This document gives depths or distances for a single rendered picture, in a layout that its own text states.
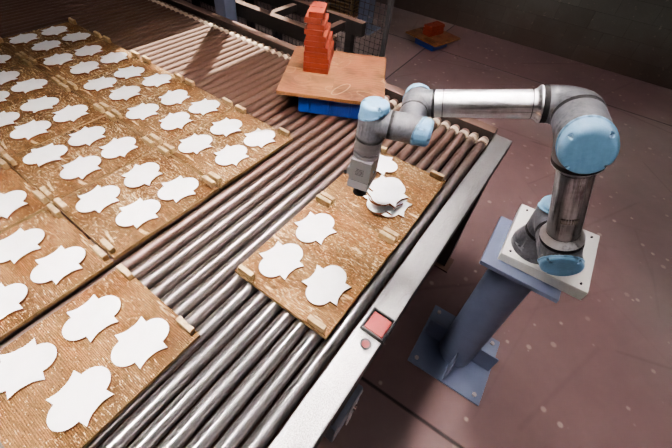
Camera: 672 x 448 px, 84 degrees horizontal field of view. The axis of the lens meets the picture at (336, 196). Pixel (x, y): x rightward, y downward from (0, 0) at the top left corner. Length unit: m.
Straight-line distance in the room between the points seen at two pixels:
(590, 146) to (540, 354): 1.64
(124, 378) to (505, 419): 1.69
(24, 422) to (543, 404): 2.05
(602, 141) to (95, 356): 1.28
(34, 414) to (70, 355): 0.13
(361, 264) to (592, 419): 1.56
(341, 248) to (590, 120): 0.76
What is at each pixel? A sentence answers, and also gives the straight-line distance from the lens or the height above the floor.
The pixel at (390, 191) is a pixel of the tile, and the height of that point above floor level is 0.99.
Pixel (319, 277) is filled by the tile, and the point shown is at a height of 0.95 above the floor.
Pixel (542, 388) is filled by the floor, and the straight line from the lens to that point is 2.36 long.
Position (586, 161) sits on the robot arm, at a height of 1.45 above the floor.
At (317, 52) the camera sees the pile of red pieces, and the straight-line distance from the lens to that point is 1.91.
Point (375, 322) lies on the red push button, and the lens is 1.13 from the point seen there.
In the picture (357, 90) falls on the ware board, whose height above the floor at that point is 1.04.
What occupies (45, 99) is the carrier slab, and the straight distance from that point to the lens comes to 2.16.
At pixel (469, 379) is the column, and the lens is 2.19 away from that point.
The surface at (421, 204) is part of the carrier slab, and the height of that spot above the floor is 0.94.
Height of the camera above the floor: 1.92
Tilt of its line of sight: 45 degrees down
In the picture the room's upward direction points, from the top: 7 degrees clockwise
